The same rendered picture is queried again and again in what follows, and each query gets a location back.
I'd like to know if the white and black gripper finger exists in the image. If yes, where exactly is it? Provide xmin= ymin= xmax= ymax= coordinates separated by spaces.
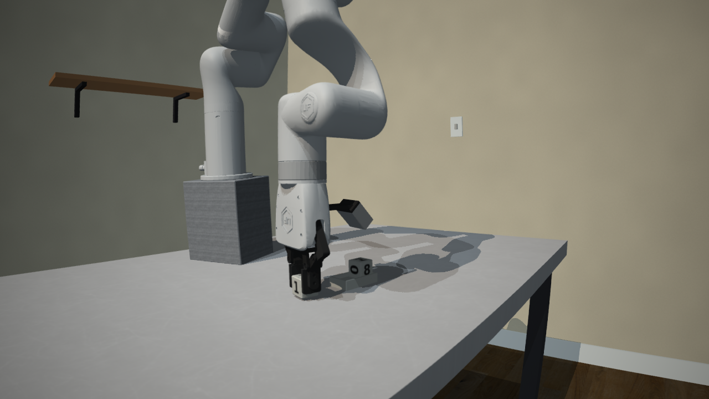
xmin=284 ymin=246 xmax=303 ymax=288
xmin=301 ymin=219 xmax=330 ymax=294

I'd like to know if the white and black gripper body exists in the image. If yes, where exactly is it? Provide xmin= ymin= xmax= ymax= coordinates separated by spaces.
xmin=276 ymin=180 xmax=331 ymax=251

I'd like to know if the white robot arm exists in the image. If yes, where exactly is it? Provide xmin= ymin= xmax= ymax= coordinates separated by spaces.
xmin=199 ymin=0 xmax=388 ymax=181

